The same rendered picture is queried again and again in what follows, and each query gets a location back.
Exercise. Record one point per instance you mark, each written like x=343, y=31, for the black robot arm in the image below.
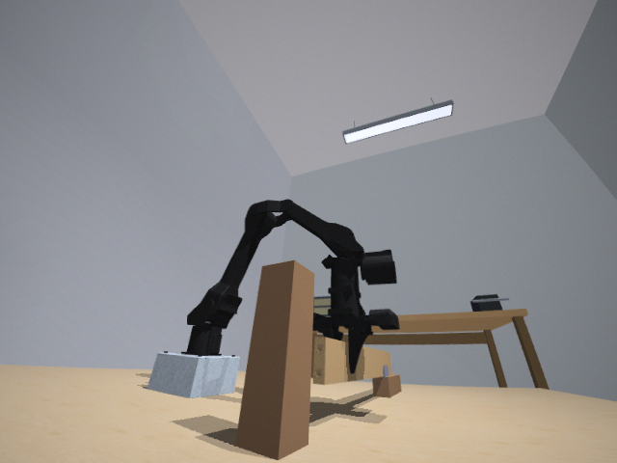
x=221, y=302

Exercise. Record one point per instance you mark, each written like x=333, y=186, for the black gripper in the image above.
x=345, y=312

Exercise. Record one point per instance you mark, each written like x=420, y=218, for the long tan wooden rail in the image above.
x=331, y=362

